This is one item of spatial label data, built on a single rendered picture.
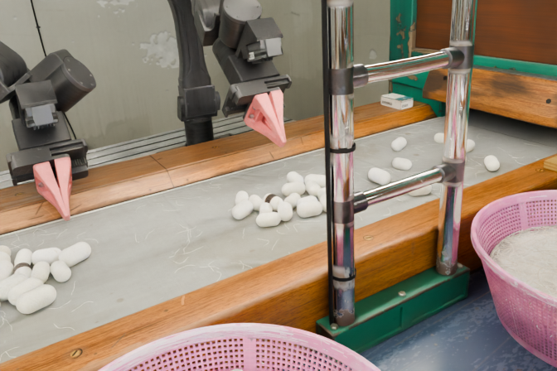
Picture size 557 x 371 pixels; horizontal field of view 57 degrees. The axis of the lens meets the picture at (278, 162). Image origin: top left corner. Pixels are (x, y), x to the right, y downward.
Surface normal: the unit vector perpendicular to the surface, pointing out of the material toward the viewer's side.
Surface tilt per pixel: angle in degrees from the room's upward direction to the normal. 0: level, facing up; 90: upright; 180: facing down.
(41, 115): 76
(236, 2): 41
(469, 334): 0
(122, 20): 90
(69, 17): 90
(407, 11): 90
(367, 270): 90
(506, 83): 66
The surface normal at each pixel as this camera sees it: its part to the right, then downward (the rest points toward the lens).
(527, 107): -0.80, -0.17
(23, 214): 0.33, -0.47
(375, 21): -0.80, 0.25
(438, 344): -0.06, -0.93
